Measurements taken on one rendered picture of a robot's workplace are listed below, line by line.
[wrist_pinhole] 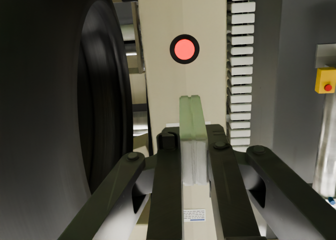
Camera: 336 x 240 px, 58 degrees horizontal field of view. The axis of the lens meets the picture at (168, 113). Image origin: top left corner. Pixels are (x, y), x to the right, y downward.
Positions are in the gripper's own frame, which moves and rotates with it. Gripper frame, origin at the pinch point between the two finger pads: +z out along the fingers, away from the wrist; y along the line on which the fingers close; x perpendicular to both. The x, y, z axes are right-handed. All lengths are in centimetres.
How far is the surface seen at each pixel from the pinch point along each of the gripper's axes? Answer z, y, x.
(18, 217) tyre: 8.4, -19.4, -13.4
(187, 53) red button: 28.6, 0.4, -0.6
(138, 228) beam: 55, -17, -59
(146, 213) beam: 60, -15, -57
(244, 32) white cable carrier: 30.1, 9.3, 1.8
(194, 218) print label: 29.1, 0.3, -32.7
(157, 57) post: 29.1, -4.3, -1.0
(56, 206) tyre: 10.9, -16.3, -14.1
